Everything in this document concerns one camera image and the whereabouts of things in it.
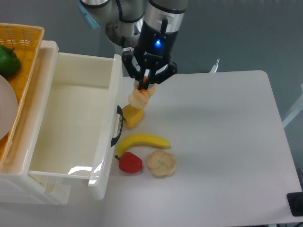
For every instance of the yellow banana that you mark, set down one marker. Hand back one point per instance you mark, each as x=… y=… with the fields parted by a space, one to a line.
x=141 y=139

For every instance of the white drawer cabinet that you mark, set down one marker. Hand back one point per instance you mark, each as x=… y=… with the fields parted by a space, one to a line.
x=16 y=184

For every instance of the open upper white drawer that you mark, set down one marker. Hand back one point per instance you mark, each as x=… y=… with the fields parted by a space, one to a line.
x=73 y=144

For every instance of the yellow bell pepper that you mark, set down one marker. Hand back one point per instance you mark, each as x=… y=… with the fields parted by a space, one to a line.
x=132 y=116

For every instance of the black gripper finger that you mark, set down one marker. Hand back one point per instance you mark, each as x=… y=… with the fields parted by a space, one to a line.
x=143 y=79
x=150 y=78

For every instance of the square bread piece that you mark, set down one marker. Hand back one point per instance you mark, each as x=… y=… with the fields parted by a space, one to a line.
x=140 y=98

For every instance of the white round plate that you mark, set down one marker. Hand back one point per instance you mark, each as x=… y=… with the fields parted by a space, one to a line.
x=8 y=107

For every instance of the black drawer handle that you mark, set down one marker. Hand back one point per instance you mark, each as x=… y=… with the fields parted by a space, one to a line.
x=119 y=126

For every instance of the black device at table edge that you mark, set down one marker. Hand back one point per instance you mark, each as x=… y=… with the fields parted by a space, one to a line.
x=295 y=201

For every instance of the yellow woven basket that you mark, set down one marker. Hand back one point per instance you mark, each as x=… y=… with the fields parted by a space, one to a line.
x=26 y=41

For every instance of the round flower-shaped bread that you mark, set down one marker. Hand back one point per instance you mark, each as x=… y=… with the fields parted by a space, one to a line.
x=161 y=163

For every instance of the green bell pepper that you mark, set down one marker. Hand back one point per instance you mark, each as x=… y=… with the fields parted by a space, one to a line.
x=9 y=62

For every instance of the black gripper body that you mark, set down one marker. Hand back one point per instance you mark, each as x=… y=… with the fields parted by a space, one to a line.
x=152 y=52

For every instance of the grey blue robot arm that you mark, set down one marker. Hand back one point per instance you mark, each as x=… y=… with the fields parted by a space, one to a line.
x=101 y=12

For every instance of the red bell pepper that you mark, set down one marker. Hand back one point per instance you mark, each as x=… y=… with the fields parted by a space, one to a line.
x=129 y=163

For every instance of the white table frame bracket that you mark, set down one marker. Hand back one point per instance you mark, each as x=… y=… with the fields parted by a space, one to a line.
x=215 y=67

